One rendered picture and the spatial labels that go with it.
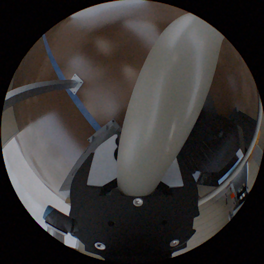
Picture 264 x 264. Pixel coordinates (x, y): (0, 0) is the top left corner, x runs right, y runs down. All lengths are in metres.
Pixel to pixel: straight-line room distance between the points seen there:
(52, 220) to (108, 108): 1.14
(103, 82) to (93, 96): 0.20
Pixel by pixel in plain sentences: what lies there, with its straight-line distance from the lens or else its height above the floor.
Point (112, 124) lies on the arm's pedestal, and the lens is 1.09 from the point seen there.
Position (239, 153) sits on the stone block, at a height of 0.77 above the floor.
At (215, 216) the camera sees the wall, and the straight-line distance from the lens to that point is 6.12.
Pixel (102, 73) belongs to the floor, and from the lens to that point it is 1.08.
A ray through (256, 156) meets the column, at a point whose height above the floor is 0.89.
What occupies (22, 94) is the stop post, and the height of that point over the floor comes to 0.78.
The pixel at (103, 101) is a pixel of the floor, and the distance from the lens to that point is 1.07.
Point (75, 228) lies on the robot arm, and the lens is 0.64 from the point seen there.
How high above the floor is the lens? 1.00
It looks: 65 degrees down
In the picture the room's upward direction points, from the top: 173 degrees counter-clockwise
